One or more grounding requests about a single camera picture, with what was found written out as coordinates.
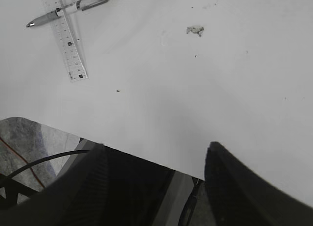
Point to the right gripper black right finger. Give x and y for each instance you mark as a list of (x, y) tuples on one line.
[(239, 197)]

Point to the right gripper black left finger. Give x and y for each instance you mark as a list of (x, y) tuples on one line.
[(61, 194)]

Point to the lilac grip white pen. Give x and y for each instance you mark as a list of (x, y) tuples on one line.
[(71, 8)]

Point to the clear plastic ruler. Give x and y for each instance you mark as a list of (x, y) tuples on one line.
[(66, 40)]

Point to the tiny grey paper scrap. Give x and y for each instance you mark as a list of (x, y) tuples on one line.
[(196, 29)]

